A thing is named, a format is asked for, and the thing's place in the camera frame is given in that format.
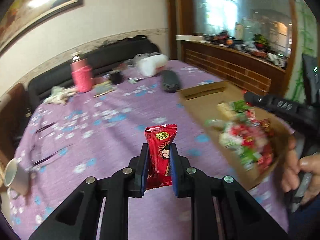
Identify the person's right hand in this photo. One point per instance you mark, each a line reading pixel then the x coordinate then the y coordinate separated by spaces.
pixel 310 163

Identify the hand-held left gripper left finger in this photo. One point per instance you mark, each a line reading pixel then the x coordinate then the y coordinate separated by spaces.
pixel 143 172

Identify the wooden brick-pattern counter partition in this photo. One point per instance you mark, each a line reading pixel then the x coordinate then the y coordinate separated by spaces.
pixel 225 65

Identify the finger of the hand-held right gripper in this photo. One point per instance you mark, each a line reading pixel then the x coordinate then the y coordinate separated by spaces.
pixel 275 105

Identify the grey flat pouch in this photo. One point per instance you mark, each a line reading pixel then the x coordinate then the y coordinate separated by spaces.
pixel 103 89

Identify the long white box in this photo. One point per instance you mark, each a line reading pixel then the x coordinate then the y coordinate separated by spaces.
pixel 190 37

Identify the bamboo print glass panel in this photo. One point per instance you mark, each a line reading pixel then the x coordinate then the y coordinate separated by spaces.
pixel 300 30

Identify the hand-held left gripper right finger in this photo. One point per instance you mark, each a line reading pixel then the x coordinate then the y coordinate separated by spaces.
pixel 175 177

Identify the white plastic jar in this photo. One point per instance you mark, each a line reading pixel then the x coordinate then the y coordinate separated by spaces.
pixel 152 65

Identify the cardboard box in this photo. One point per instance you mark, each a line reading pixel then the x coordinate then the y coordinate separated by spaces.
pixel 200 100

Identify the black glasses case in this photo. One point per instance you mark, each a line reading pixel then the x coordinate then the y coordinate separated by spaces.
pixel 170 81

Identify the brown armchair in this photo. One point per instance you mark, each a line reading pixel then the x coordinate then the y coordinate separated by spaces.
pixel 12 115

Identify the black bag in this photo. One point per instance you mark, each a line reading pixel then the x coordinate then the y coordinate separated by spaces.
pixel 135 38

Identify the pile of snack packets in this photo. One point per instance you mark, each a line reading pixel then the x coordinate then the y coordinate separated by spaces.
pixel 240 135

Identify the black sofa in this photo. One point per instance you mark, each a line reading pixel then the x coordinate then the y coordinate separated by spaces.
pixel 105 55

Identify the person's right forearm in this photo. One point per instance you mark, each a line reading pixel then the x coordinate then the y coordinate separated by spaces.
pixel 308 220

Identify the white crumpled cloth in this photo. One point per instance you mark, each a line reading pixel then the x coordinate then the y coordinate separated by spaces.
pixel 58 96

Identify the clutter of small counter items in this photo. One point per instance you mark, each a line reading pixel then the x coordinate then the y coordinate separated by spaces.
pixel 260 42

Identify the purple floral tablecloth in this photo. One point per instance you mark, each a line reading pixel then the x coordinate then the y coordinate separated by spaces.
pixel 112 135

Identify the pink thermos bottle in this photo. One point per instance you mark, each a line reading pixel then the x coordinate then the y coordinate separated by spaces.
pixel 81 77

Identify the small silver black tool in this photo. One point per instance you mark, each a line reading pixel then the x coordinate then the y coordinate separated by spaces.
pixel 133 80

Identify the framed horse painting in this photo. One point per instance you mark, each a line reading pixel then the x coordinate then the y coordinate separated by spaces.
pixel 37 5

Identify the red girl-print snack packet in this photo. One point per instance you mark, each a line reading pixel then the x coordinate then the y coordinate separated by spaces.
pixel 160 152

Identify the yellow cracker bar packet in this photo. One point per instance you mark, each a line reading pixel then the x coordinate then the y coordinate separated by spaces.
pixel 225 110

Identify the white mug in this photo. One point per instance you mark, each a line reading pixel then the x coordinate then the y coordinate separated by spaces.
pixel 17 180

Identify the dark-framed eyeglasses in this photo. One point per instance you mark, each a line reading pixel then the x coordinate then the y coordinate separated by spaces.
pixel 45 127

